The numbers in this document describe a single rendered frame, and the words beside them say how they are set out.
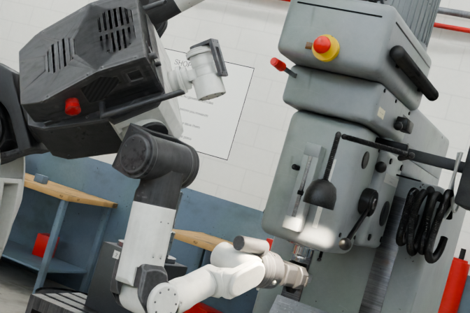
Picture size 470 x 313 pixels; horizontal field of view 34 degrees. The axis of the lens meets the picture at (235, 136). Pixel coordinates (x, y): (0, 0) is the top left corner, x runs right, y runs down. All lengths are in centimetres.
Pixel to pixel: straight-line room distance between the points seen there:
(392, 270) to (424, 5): 75
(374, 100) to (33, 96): 77
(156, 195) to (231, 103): 527
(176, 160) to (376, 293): 92
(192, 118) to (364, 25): 524
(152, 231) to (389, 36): 68
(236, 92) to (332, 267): 460
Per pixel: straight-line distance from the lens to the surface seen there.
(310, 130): 190
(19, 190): 187
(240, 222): 662
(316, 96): 187
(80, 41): 164
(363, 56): 176
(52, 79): 163
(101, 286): 221
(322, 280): 234
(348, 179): 186
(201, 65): 172
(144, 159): 152
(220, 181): 674
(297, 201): 184
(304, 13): 183
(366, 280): 230
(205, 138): 686
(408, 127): 201
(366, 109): 183
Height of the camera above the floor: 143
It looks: 3 degrees up
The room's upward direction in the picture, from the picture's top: 16 degrees clockwise
